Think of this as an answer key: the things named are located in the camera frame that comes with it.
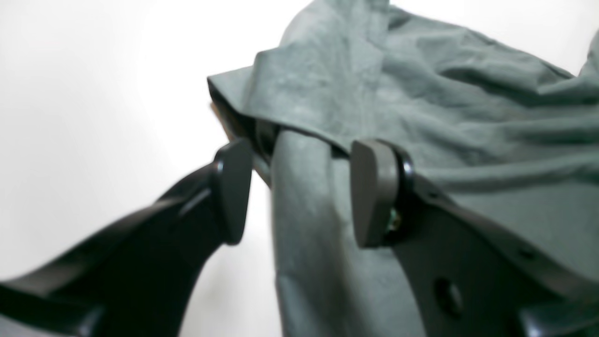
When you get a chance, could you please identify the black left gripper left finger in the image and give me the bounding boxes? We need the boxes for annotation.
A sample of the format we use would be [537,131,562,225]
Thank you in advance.
[0,139,253,337]

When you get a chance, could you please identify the dark grey t-shirt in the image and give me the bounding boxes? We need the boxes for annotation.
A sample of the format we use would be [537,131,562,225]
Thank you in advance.
[208,0,599,337]

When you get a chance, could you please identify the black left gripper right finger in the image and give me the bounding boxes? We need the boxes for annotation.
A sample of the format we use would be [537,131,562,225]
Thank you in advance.
[350,140,599,337]

